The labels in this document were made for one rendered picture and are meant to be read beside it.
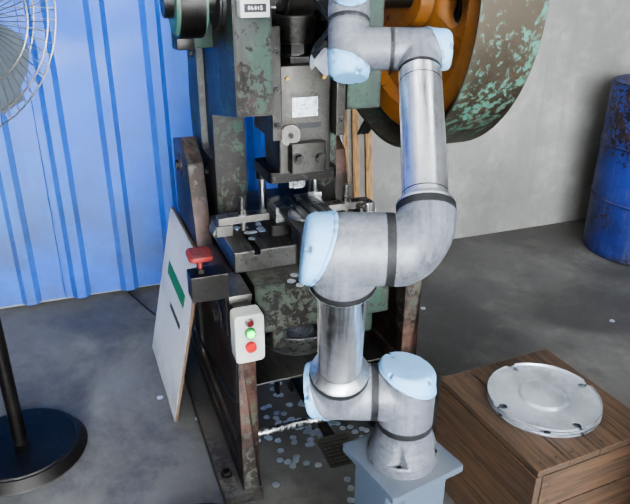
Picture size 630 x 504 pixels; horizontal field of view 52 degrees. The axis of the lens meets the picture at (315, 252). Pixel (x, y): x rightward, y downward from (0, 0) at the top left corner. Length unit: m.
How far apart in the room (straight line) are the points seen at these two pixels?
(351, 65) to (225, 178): 0.91
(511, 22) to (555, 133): 2.31
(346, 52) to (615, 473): 1.24
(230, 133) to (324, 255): 1.06
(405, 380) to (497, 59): 0.77
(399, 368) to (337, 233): 0.43
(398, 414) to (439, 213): 0.48
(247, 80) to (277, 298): 0.56
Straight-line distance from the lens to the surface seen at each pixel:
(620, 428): 1.84
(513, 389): 1.85
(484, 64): 1.60
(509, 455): 1.71
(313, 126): 1.76
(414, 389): 1.29
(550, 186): 3.96
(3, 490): 2.19
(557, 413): 1.80
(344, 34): 1.19
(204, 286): 1.63
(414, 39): 1.20
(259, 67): 1.64
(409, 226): 0.98
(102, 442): 2.27
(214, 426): 2.21
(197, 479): 2.08
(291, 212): 1.78
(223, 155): 1.98
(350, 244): 0.96
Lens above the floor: 1.42
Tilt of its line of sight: 24 degrees down
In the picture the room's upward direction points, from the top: straight up
